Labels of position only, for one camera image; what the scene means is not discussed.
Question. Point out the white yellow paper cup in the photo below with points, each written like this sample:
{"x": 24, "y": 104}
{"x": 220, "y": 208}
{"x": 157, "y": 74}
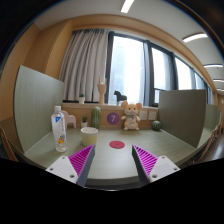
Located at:
{"x": 89, "y": 136}

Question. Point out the wooden hand figure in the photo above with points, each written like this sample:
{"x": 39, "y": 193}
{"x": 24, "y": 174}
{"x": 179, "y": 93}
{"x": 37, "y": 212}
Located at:
{"x": 102, "y": 90}

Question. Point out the white wall socket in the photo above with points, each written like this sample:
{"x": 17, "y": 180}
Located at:
{"x": 152, "y": 115}
{"x": 143, "y": 115}

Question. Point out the black horse figure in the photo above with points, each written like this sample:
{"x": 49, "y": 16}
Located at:
{"x": 119, "y": 96}

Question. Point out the right green divider panel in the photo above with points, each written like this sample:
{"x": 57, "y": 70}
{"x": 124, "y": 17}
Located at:
{"x": 182, "y": 114}

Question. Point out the white wall socket left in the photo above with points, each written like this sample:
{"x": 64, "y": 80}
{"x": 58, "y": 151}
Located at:
{"x": 143, "y": 115}

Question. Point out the potted plant on sill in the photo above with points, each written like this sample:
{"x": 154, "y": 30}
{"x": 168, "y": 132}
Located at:
{"x": 81, "y": 98}

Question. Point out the grey curtain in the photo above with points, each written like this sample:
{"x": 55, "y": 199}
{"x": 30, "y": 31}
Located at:
{"x": 84, "y": 64}

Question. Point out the clear plastic water bottle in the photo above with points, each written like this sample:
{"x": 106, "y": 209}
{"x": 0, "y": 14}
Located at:
{"x": 58, "y": 129}

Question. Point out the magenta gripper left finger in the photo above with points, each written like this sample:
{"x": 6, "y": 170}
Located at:
{"x": 74, "y": 168}

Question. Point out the tall green cactus ornament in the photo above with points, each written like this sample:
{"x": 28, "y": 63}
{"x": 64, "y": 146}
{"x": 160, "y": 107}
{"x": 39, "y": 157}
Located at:
{"x": 96, "y": 117}

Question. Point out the green divider panel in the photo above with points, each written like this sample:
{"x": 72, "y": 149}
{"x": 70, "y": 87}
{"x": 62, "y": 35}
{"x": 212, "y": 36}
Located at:
{"x": 35, "y": 96}
{"x": 182, "y": 114}

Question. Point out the purple round number seven sign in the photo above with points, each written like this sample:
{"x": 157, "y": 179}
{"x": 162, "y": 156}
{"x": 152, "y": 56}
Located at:
{"x": 113, "y": 118}

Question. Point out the left green divider panel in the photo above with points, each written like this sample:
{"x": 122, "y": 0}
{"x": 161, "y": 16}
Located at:
{"x": 35, "y": 96}

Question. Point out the plush mouse toy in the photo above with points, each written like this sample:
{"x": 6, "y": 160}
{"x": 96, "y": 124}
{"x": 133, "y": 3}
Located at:
{"x": 131, "y": 118}

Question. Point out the pink wooden horse figure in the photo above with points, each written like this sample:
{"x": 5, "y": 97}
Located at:
{"x": 69, "y": 119}

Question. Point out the red round coaster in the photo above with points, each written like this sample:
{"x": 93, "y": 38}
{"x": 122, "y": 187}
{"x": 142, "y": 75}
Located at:
{"x": 117, "y": 144}

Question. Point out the white wall socket right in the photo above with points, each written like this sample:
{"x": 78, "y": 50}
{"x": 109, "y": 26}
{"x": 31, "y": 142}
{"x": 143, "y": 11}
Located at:
{"x": 152, "y": 115}

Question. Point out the small potted plant white pot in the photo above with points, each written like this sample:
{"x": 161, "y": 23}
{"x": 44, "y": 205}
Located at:
{"x": 84, "y": 122}

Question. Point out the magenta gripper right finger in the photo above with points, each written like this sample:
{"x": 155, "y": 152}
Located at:
{"x": 151, "y": 168}

